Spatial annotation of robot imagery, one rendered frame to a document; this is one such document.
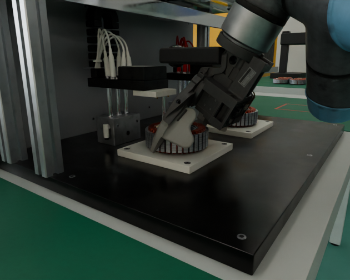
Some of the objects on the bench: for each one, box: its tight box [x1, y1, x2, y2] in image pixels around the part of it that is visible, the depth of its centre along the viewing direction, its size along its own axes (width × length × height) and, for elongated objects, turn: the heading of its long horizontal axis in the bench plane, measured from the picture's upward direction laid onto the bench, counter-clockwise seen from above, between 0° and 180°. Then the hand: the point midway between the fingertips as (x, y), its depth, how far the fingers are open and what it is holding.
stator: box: [145, 122, 209, 154], centre depth 53 cm, size 11×11×4 cm
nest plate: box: [206, 119, 273, 139], centre depth 72 cm, size 15×15×1 cm
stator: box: [228, 106, 258, 127], centre depth 72 cm, size 11×11×4 cm
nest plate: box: [117, 139, 233, 174], centre depth 53 cm, size 15×15×1 cm
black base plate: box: [0, 115, 345, 276], centre depth 64 cm, size 47×64×2 cm
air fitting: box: [103, 124, 111, 140], centre depth 57 cm, size 1×1×3 cm
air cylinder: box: [96, 111, 141, 146], centre depth 61 cm, size 5×8×6 cm
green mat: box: [250, 95, 350, 132], centre depth 127 cm, size 94×61×1 cm, turn 55°
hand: (175, 140), depth 53 cm, fingers open, 14 cm apart
